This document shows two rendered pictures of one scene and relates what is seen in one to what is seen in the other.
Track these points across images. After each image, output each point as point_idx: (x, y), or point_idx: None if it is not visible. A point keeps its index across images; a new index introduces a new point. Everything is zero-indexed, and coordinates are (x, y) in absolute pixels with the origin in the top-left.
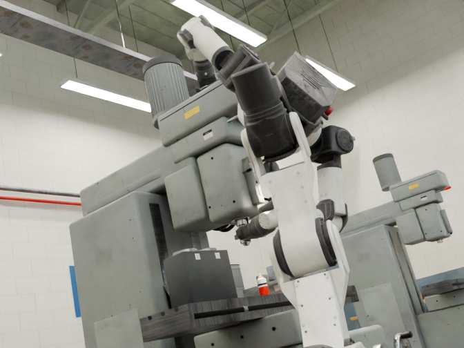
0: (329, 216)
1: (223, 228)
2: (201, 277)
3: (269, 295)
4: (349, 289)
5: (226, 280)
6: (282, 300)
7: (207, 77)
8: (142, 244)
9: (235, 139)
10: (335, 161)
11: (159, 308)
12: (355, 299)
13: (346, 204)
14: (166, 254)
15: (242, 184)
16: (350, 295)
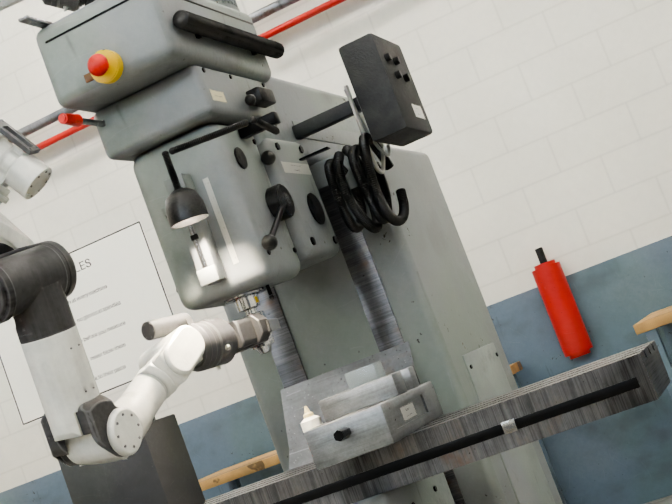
0: (52, 451)
1: (373, 231)
2: (93, 495)
3: (242, 497)
4: (599, 379)
5: (144, 488)
6: (286, 494)
7: (76, 10)
8: (229, 321)
9: (135, 150)
10: (21, 330)
11: (279, 435)
12: (632, 400)
13: (82, 411)
14: (281, 322)
15: (177, 249)
16: (602, 398)
